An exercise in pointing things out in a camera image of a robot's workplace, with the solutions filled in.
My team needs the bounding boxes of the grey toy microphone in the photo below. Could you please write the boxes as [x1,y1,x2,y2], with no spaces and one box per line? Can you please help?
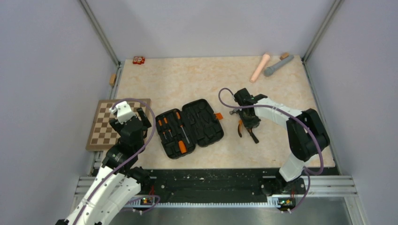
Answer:
[264,55,294,76]

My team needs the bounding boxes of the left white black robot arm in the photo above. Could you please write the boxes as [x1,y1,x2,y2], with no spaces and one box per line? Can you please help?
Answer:
[56,101,152,225]

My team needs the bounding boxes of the back wooden block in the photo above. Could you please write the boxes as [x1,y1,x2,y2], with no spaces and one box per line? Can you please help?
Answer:
[279,52,290,60]

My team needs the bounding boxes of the black plastic tool case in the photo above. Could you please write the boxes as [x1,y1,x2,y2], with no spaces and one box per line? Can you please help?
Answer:
[155,99,224,159]

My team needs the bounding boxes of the left wooden block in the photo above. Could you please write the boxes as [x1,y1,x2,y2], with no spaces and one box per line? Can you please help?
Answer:
[109,74,117,87]

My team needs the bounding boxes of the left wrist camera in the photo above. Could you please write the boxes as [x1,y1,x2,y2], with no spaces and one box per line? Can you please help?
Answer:
[109,100,137,124]

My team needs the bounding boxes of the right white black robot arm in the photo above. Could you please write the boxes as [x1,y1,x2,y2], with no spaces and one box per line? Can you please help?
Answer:
[230,88,330,196]

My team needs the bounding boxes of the orange handled pliers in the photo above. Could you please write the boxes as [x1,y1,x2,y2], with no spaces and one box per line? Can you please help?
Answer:
[237,120,243,138]

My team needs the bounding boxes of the red toy car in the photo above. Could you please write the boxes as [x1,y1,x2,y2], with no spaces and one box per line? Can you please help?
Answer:
[132,56,145,65]

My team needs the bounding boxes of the wooden block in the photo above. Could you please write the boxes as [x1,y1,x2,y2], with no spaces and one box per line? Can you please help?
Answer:
[279,52,290,60]
[109,74,117,87]

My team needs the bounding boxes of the wooden chessboard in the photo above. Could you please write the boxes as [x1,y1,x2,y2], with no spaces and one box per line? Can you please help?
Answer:
[86,98,151,154]

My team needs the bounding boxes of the pink toy microphone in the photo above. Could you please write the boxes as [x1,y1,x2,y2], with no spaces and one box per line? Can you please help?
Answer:
[249,52,271,83]

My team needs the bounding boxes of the aluminium frame rail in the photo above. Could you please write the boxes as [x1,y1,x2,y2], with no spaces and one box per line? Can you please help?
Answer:
[67,175,371,225]

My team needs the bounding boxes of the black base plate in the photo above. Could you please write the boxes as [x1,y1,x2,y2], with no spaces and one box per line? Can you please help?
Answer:
[139,168,306,203]

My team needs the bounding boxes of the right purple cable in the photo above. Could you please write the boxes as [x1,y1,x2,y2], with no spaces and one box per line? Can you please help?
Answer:
[218,87,325,215]

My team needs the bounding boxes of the long orange handled screwdriver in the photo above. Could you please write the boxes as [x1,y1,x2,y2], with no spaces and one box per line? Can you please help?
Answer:
[178,140,187,154]

